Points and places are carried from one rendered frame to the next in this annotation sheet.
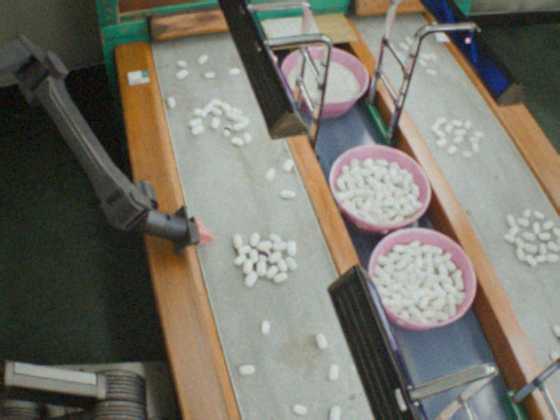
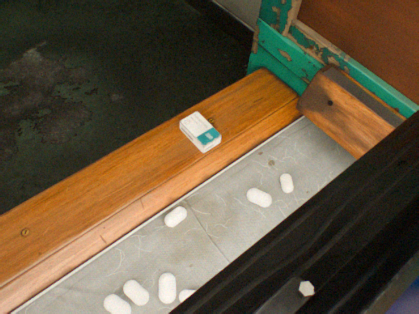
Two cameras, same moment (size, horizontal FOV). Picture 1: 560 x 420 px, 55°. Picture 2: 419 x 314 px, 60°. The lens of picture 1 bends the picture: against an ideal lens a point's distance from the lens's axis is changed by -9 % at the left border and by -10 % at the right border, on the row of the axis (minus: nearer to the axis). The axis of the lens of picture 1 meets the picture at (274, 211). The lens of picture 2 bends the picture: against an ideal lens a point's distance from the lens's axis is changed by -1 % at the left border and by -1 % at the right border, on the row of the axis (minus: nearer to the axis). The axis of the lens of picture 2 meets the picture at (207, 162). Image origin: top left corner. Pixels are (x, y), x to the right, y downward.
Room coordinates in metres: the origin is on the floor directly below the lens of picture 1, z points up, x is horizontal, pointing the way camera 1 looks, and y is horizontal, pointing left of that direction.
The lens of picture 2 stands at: (1.16, 0.11, 1.23)
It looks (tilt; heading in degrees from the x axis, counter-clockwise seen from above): 57 degrees down; 66
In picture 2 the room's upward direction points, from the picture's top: 7 degrees clockwise
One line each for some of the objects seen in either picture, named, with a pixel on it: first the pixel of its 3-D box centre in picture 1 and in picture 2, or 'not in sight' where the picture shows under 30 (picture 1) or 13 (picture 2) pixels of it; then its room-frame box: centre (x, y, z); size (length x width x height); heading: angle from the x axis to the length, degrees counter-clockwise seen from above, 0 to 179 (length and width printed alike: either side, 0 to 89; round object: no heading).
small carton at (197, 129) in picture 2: (138, 77); (200, 131); (1.29, 0.44, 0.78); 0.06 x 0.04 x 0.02; 110
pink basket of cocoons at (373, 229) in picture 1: (377, 194); not in sight; (0.97, -0.26, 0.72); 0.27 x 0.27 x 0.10
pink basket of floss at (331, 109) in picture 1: (323, 84); not in sight; (1.39, -0.11, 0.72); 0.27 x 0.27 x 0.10
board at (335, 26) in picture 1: (303, 31); not in sight; (1.59, -0.04, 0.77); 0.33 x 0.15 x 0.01; 110
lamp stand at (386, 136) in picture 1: (417, 71); not in sight; (1.29, -0.36, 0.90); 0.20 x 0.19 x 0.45; 20
